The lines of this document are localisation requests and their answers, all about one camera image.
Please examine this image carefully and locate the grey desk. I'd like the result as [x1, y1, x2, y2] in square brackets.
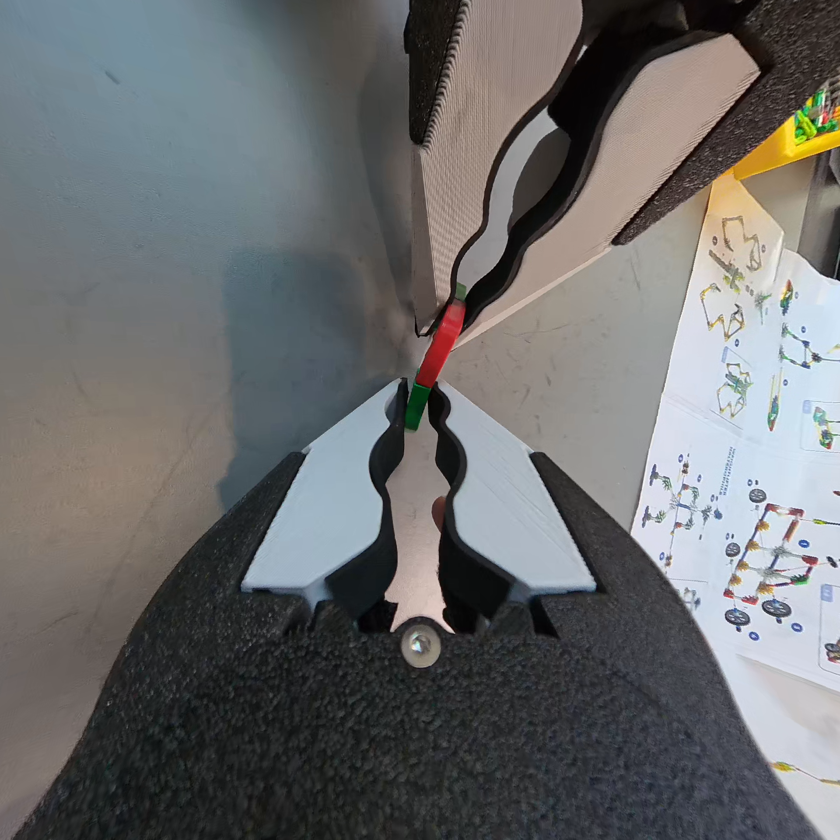
[0, 0, 840, 840]

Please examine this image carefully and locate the red toy connector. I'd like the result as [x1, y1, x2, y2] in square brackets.
[415, 300, 468, 389]

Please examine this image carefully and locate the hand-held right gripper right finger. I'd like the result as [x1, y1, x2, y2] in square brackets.
[418, 381, 598, 607]

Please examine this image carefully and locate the yellow parts bin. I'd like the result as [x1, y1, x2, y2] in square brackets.
[731, 79, 840, 182]

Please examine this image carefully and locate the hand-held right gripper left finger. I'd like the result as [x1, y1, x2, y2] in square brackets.
[245, 378, 410, 607]

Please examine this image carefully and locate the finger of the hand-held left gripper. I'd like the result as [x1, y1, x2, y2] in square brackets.
[453, 29, 766, 345]
[411, 0, 586, 337]

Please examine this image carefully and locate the pile of toy pieces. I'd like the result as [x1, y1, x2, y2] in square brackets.
[792, 86, 840, 143]

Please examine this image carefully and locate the fold-out toy instruction sheet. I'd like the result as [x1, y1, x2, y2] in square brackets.
[630, 171, 840, 788]

